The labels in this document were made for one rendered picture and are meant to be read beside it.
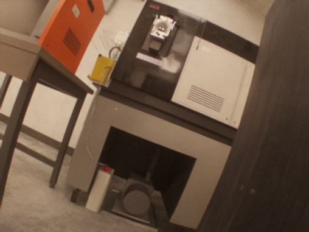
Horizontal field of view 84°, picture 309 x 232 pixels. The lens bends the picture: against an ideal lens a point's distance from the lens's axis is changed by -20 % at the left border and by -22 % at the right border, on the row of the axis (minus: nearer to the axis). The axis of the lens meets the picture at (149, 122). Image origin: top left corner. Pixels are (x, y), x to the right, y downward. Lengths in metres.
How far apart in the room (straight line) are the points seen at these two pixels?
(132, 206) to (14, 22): 1.19
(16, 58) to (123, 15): 2.20
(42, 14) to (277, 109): 0.81
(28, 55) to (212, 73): 1.06
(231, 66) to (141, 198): 1.03
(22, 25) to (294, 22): 0.87
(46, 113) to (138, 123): 1.67
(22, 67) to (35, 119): 2.05
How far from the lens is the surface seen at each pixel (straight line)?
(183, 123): 1.21
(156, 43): 1.29
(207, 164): 1.25
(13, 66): 0.72
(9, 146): 0.80
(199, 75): 1.33
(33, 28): 0.86
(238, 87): 1.41
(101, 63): 1.36
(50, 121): 2.63
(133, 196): 1.36
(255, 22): 3.24
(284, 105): 0.42
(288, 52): 0.46
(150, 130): 1.17
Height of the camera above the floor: 0.58
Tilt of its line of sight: 3 degrees up
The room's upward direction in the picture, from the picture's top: 21 degrees clockwise
